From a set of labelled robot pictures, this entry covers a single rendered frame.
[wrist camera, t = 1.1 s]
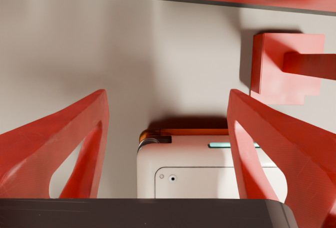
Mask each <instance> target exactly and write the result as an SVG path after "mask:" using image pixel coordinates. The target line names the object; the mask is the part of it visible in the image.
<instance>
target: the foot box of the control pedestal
mask: <svg viewBox="0 0 336 228"><path fill-rule="evenodd" d="M324 43H325V35H324V34H280V33H263V34H258V35H254V36H253V46H252V63H251V80H250V96H251V97H253V98H255V99H257V100H258V101H260V102H262V103H264V104H266V105H304V99H305V95H311V96H318V95H319V94H320V85H321V78H316V77H309V76H303V75H296V74H290V73H284V72H283V64H284V54H323V53H324Z"/></svg>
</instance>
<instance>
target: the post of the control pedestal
mask: <svg viewBox="0 0 336 228"><path fill-rule="evenodd" d="M283 72H284V73H290V74H296V75H303V76H309V77H316V78H322V79H328V80H335V81H336V54H284V59H283Z"/></svg>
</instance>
